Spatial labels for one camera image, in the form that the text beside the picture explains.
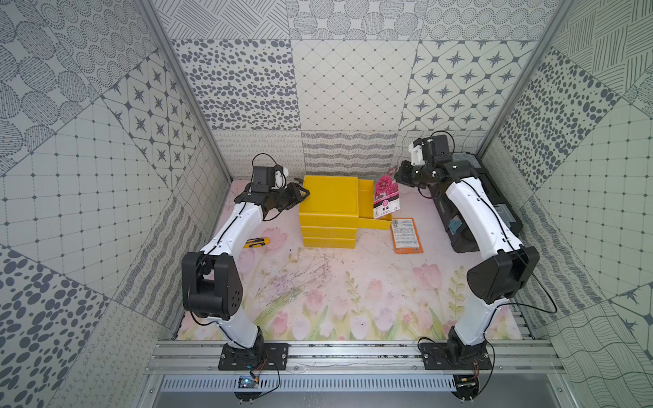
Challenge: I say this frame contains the yellow drawer cabinet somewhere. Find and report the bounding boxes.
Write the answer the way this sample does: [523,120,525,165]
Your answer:
[299,175,359,249]

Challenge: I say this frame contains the pink flower seed bag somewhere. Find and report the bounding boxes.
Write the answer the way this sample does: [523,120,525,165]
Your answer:
[372,174,401,219]

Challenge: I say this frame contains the orange seed bag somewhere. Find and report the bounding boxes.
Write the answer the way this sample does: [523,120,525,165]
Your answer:
[390,218,423,254]

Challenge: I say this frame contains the yellow top drawer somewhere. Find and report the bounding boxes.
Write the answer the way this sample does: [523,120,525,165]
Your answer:
[355,177,394,231]

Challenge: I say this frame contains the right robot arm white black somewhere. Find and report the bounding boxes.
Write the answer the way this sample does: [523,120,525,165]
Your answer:
[395,161,539,359]

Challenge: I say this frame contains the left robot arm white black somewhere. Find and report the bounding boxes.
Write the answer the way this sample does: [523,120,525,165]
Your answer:
[181,183,311,355]

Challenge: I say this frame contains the yellow utility knife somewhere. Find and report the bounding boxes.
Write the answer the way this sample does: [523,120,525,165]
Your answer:
[244,237,270,248]

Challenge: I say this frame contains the black toolbox grey latches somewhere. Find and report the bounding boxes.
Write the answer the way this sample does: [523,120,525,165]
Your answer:
[429,153,523,257]

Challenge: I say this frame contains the floral pink table mat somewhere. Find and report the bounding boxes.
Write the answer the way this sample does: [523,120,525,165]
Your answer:
[236,187,481,342]

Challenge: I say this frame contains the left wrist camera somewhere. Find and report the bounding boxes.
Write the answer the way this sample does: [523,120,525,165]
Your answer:
[251,165,289,193]

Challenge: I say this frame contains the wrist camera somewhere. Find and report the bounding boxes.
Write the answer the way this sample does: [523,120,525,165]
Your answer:
[409,133,452,166]
[251,165,289,193]

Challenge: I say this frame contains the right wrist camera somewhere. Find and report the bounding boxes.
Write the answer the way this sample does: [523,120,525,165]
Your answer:
[409,133,452,166]

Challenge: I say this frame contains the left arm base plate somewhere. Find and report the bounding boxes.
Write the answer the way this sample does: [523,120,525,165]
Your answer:
[219,343,289,372]

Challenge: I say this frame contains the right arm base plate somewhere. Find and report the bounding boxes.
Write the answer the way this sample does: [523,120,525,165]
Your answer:
[418,342,493,371]

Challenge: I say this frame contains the aluminium rail frame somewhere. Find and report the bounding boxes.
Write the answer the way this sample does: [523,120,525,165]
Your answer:
[142,340,571,399]

